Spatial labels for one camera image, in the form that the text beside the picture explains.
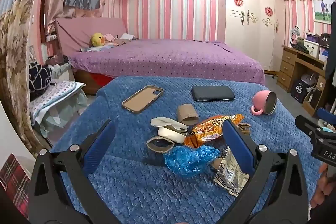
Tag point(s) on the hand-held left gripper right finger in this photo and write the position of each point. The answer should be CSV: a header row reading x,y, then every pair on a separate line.
x,y
237,142

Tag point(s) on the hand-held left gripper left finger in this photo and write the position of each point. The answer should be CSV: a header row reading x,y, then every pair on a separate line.
x,y
101,140

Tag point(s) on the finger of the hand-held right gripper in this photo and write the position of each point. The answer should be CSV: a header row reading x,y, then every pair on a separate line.
x,y
304,123
325,116

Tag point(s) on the torn cardboard piece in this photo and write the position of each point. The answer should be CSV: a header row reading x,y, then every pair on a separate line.
x,y
244,129

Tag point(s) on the small brown cardboard tube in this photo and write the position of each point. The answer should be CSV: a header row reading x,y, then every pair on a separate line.
x,y
215,164

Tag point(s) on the orange snack packet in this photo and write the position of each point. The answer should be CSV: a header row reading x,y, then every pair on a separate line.
x,y
210,128

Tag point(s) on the printed beige wrapper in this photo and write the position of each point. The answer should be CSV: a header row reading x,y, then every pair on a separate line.
x,y
231,174

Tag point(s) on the blue plastic cover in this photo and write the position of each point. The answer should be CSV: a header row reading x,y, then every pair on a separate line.
x,y
186,159

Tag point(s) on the round cardboard tube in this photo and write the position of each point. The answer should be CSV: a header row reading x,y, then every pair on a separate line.
x,y
185,113

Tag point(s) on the beige face mask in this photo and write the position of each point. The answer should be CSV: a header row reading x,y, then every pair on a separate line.
x,y
164,122

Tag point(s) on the person's right hand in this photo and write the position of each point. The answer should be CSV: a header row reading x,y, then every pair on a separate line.
x,y
326,192

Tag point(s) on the cardboard box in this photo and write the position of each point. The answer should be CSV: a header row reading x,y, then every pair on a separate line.
x,y
312,98

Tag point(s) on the black shopping bag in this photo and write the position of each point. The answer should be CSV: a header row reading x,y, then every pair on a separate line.
x,y
298,90

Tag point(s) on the small white fan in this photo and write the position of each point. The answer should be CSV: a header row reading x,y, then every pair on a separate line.
x,y
308,79

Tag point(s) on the pale green cloth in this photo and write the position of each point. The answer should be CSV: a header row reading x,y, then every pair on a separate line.
x,y
65,116

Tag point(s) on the pink mug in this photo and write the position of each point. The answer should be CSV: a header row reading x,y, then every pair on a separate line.
x,y
258,99

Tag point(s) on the black phone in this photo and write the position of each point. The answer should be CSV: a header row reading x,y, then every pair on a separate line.
x,y
212,93

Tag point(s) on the beige phone case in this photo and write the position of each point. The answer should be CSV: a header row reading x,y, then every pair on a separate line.
x,y
143,99

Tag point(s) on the wooden desk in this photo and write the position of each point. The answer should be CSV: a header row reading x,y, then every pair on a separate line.
x,y
287,66

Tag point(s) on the polka dot cushion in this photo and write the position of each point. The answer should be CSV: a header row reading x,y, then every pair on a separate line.
x,y
52,95

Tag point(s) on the white storage box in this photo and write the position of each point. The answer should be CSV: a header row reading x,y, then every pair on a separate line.
x,y
311,48

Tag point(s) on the dark green cloth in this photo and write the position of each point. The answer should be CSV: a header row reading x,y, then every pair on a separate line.
x,y
301,48

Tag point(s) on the dark hanging garment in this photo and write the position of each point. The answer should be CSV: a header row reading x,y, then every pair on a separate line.
x,y
331,43

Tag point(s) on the purple bag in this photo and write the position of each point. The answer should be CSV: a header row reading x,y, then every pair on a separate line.
x,y
313,37

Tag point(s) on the cluttered bedside cabinet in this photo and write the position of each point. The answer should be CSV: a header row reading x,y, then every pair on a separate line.
x,y
60,69

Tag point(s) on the navy patterned bag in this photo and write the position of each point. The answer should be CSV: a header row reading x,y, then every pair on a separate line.
x,y
39,78

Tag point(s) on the desk lamp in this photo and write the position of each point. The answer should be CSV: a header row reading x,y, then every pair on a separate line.
x,y
296,31

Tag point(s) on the colourful patterned cloth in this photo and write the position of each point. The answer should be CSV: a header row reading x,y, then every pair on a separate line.
x,y
97,48

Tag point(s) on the white wardrobe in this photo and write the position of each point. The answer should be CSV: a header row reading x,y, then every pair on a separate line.
x,y
249,43

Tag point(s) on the red plaid cloth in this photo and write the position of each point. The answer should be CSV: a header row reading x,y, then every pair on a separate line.
x,y
13,182

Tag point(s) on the yellow duck plush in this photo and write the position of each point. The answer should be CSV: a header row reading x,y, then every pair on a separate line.
x,y
97,39

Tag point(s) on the pink plush toy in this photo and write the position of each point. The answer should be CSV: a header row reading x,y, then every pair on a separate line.
x,y
110,37

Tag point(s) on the purple dotted bedspread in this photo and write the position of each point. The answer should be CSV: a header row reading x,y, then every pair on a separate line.
x,y
170,61

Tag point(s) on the white cloth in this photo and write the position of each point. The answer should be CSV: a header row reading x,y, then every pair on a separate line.
x,y
127,36

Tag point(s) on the pink bed headboard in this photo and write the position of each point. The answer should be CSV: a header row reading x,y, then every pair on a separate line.
x,y
76,32

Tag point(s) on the white power strip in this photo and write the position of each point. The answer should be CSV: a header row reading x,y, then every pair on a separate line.
x,y
51,38

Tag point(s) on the red paper decoration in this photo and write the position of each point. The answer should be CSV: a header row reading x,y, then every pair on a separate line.
x,y
238,1
268,11

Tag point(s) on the floral door curtain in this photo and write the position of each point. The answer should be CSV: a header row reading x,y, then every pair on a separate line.
x,y
15,56

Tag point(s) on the wooden bed frame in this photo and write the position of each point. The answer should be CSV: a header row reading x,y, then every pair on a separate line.
x,y
89,82

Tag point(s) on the couple wall photo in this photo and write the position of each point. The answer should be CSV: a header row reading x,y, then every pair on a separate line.
x,y
323,8

